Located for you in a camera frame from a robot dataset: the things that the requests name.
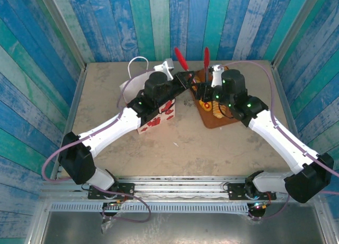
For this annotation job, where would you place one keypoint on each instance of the red metal tongs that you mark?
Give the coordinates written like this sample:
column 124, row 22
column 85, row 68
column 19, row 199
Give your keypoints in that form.
column 180, row 57

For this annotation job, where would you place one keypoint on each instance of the black mount plate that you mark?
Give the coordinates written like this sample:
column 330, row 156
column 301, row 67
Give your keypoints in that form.
column 127, row 188
column 235, row 191

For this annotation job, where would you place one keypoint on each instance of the striped yellow fake bread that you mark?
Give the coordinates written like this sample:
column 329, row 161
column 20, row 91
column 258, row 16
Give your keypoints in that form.
column 219, row 111

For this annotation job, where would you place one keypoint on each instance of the red white paper bag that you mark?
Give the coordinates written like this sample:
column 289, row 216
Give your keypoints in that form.
column 132, row 86

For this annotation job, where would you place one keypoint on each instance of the aluminium frame post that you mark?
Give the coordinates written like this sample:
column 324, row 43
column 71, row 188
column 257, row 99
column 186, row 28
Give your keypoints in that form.
column 295, row 27
column 66, row 32

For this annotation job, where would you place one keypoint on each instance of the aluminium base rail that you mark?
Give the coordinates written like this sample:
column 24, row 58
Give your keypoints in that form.
column 180, row 187

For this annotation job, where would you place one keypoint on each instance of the small circuit board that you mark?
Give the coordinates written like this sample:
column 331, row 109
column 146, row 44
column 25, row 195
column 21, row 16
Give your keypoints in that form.
column 114, row 203
column 258, row 206

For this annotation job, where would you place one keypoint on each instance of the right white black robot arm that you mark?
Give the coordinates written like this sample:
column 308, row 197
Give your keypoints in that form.
column 280, row 138

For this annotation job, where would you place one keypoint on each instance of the grey steel base panel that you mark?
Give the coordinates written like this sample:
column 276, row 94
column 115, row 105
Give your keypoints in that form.
column 198, row 228

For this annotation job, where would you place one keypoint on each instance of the fake croissant bread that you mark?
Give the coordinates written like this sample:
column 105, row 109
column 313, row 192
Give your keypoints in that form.
column 194, row 87

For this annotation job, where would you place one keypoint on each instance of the brown tray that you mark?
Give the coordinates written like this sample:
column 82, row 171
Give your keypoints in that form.
column 212, row 121

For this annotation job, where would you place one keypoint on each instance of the right black mount plate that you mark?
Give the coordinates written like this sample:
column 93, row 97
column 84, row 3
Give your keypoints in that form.
column 235, row 191

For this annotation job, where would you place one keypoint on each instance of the left black mount plate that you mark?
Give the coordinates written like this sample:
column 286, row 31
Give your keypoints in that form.
column 127, row 188

